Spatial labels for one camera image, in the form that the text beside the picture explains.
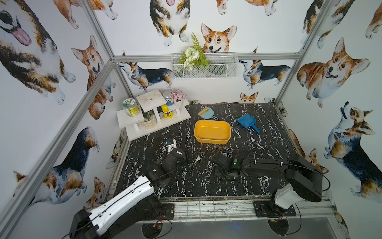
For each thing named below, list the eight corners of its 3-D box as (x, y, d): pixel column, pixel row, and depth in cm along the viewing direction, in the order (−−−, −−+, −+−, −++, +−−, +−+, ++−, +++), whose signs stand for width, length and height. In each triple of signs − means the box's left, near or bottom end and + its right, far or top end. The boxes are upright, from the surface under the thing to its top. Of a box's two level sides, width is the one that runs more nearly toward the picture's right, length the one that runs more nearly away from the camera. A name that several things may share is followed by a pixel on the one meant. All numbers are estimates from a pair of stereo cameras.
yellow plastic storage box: (193, 145, 101) (193, 141, 96) (194, 125, 112) (194, 120, 107) (231, 145, 101) (233, 141, 96) (228, 125, 112) (229, 120, 107)
